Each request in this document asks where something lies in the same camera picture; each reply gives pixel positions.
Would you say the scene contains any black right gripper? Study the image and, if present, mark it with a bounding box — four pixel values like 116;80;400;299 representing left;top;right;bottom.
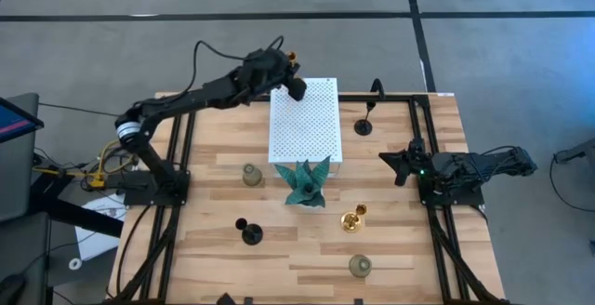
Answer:
378;138;436;188

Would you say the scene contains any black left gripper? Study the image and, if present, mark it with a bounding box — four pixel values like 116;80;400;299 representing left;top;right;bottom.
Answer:
239;46;309;102

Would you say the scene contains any black metal candlestick holder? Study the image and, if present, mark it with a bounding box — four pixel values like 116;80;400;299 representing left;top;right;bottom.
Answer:
353;100;377;137
234;218;264;246

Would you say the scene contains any green glass candle holder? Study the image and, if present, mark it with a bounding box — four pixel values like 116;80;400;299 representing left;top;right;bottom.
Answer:
348;254;373;279
241;163;264;188

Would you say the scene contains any white perforated metal stand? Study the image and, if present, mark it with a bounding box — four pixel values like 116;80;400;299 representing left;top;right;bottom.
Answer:
268;77;344;176

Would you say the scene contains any green spiky artificial plant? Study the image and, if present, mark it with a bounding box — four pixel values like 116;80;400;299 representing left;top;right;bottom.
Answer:
273;154;332;208

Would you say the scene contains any grey box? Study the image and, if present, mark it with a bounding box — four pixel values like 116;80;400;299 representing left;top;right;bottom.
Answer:
552;137;595;165

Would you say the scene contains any black stand beam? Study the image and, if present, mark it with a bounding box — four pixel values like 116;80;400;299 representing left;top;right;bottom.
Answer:
27;174;125;239

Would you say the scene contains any white paper box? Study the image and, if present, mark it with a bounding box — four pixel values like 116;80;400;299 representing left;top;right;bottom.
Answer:
73;192;127;262

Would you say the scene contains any tablet with blue screen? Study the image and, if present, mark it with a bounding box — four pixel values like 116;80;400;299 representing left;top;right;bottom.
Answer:
0;96;46;144

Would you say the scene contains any black computer mouse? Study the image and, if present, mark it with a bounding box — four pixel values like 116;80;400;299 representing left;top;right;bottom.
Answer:
0;272;27;305

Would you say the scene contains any black aluminium table frame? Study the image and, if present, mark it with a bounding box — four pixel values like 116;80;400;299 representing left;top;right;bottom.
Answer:
104;91;512;305

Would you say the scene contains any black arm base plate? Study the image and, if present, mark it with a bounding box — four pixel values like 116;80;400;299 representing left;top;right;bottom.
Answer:
416;169;485;207
123;169;192;206

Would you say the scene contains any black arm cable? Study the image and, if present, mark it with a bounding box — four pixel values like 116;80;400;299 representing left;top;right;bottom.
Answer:
184;34;285;99

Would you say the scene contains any black looped floor cable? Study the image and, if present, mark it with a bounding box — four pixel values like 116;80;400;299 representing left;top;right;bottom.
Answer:
549;149;595;213

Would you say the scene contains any yellow cable bundle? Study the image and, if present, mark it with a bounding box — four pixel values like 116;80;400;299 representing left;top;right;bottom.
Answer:
32;138;139;190

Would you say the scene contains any thin black floor cable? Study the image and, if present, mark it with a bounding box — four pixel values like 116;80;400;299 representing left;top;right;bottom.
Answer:
39;102;120;118

